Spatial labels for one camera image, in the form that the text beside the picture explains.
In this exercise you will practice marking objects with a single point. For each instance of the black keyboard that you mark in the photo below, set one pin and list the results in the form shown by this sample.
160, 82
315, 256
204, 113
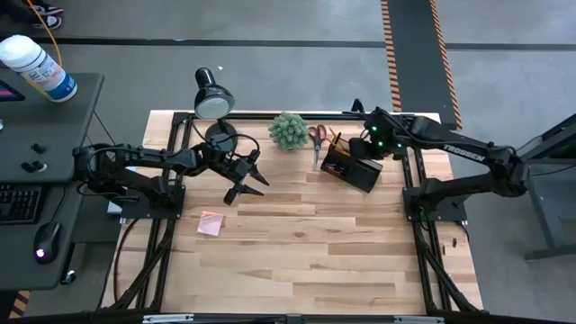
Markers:
18, 202

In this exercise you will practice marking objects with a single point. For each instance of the black frame bracket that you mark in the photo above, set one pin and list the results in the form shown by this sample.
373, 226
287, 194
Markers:
358, 106

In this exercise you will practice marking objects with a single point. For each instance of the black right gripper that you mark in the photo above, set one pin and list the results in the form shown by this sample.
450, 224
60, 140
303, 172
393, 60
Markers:
371, 148

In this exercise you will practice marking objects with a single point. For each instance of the black mat orange striped edges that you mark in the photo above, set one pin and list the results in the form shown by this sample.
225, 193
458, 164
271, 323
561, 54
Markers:
416, 54

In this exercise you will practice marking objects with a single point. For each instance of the green artificial potted plant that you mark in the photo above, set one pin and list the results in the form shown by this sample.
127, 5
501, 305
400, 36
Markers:
288, 130

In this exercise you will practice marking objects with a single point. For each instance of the desk caster wheel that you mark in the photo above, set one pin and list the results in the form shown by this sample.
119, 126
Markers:
68, 276

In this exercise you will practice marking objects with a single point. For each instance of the person's shoe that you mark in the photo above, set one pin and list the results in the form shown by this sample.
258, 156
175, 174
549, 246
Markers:
49, 10
49, 22

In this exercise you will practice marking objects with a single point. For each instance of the pink sticky note pad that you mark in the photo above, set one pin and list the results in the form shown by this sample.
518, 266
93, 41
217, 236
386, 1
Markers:
210, 223

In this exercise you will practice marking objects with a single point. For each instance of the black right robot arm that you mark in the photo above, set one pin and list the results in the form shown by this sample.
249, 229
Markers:
463, 150

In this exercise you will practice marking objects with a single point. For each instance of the short orange pencil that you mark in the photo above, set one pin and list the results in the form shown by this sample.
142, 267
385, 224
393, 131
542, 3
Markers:
344, 151

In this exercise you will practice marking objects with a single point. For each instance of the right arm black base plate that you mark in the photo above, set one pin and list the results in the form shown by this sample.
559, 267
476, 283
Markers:
450, 211

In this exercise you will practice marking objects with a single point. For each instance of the black aluminium table frame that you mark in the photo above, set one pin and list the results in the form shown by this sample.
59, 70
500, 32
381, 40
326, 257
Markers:
252, 116

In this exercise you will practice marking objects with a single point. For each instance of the black mesh desk organizer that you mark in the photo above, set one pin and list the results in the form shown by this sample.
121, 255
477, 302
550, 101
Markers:
355, 175

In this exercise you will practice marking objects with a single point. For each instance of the white wipes canister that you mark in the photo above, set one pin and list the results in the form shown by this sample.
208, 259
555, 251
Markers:
36, 67

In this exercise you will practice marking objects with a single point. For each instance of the screen with pink display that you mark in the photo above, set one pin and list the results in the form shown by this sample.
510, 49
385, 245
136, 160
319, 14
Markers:
8, 93

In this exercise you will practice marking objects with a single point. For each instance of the black desk lamp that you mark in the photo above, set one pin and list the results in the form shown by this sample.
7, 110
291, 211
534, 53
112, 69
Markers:
213, 103

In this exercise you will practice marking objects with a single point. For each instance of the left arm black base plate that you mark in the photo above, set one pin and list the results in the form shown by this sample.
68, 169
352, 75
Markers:
135, 211

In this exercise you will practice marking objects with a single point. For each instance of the black metal table stand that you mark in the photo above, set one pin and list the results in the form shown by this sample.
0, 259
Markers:
540, 216

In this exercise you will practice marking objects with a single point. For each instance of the black side desk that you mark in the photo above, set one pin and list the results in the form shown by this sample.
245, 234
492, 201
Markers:
45, 121

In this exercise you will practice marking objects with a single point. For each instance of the black computer mouse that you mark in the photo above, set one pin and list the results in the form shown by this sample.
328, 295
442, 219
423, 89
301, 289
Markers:
47, 240

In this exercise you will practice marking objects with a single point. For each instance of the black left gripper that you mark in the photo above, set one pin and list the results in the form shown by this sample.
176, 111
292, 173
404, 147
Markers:
234, 170

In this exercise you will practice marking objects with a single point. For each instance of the silver metal bracket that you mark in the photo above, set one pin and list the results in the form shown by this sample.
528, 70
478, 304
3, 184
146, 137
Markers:
166, 318
418, 320

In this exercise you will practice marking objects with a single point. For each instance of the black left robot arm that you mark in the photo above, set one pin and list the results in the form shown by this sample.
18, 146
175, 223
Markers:
148, 157

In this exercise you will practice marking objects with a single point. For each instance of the small black desk knob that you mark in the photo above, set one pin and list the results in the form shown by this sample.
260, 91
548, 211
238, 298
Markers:
39, 148
33, 166

